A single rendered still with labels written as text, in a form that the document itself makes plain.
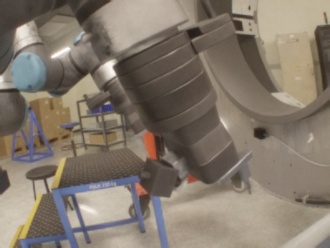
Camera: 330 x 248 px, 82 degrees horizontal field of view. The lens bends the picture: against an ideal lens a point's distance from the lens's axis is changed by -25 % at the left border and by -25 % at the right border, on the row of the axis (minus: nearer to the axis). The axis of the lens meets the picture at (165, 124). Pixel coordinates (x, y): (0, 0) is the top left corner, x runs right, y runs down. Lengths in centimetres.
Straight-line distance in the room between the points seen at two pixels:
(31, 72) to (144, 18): 39
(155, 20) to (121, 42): 3
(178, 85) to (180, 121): 3
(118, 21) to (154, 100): 7
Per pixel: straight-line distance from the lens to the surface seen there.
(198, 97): 20
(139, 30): 18
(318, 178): 76
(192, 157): 22
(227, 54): 113
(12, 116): 83
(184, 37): 20
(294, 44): 546
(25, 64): 54
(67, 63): 64
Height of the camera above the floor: 87
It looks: 7 degrees down
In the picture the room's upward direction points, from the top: 8 degrees counter-clockwise
